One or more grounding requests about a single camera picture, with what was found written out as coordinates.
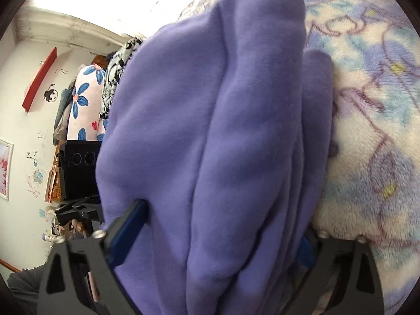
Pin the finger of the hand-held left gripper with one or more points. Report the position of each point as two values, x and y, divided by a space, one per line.
78 211

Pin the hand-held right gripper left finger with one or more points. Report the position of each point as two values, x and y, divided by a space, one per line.
128 233

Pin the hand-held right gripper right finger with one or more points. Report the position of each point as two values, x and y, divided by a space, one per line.
305 252

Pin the purple zip hoodie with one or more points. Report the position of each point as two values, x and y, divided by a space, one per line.
213 137

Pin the person's left forearm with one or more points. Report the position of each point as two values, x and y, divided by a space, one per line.
23 282

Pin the grey-blue clothes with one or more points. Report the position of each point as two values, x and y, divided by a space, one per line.
62 115

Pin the carved wooden cabinet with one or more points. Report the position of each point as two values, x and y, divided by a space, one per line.
56 190

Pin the white bottle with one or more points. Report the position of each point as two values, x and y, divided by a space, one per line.
52 237

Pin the white quilt with blue flowers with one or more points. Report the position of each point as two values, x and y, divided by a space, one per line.
85 105

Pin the black and white printed garment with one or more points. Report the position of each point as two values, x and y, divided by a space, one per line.
113 72

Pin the printed fleece bed blanket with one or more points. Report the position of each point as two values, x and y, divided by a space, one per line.
377 121

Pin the framed wall picture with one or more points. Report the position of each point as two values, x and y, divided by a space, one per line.
6 170

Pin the cartoon face wall sticker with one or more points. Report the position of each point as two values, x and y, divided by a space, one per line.
51 94

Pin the red wall shelf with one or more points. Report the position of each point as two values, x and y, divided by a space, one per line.
39 82

